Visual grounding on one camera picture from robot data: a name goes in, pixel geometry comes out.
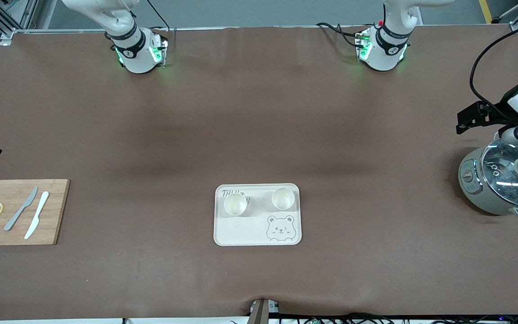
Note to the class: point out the grey-green cooking pot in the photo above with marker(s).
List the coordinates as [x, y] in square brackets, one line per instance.
[479, 193]

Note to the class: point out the cream bear print tray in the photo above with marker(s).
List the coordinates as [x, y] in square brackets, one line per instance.
[245, 229]

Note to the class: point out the brown table cover mat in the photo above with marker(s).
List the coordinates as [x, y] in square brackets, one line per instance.
[106, 279]

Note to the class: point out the white plastic knife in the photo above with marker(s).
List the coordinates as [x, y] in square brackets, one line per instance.
[37, 215]

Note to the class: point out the brown camera mount post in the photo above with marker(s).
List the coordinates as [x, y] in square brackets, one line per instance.
[259, 311]

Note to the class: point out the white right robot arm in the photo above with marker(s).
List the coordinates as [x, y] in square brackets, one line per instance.
[131, 51]

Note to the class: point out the wooden cutting board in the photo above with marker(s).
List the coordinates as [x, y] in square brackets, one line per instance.
[54, 216]

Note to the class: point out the grey plastic knife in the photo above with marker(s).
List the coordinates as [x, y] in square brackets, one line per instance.
[20, 209]

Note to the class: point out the white IKEA cup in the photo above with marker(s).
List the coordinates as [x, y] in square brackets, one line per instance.
[235, 205]
[283, 198]

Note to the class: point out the yellow floor tape strip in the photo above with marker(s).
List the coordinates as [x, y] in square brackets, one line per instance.
[486, 11]

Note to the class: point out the glass pot lid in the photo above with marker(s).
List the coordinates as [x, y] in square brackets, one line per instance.
[506, 175]

